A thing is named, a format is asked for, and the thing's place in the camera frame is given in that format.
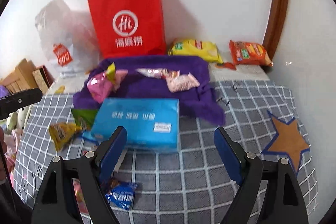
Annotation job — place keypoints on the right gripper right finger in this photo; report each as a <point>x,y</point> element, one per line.
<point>232,155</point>

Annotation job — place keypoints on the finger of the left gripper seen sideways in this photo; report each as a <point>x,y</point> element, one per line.
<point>19,100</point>

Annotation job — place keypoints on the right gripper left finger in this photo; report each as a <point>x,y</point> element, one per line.
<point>109,152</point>

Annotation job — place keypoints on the yellow snack packet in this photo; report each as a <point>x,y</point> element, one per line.
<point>61,133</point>

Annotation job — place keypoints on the large pink yellow snack bag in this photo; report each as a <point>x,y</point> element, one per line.
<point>103,84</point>

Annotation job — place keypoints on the person's left hand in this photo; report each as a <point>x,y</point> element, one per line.
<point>3,165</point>

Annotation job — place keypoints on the wooden furniture piece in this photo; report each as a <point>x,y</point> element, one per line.
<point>21,78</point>

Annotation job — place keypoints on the brown framed box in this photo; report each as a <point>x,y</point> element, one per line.
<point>43,78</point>

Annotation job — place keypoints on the blue small snack packet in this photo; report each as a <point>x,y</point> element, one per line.
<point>120,193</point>

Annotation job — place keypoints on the green snack packet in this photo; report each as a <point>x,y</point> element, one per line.
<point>84,118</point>

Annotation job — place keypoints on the grey checkered bed sheet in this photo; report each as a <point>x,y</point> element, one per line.
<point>190,186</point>

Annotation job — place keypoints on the blue tissue pack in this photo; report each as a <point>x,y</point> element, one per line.
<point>151,124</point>

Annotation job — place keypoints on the purple towel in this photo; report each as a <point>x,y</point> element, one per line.
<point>198,102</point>

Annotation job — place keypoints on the white Miniso plastic bag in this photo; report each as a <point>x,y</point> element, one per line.
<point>68,39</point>

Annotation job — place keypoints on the small pink candy packet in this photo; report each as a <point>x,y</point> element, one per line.
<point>182,83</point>

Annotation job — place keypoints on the silver pink snack packet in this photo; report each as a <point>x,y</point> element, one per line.
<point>158,73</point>

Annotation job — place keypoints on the orange chips bag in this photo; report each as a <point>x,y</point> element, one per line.
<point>247,53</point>

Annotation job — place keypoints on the yellow chips bag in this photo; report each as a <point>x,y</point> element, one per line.
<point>207,51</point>

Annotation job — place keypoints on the red paper shopping bag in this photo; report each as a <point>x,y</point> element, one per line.
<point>128,27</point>

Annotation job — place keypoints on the brown wooden door frame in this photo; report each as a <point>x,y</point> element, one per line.
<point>276,20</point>

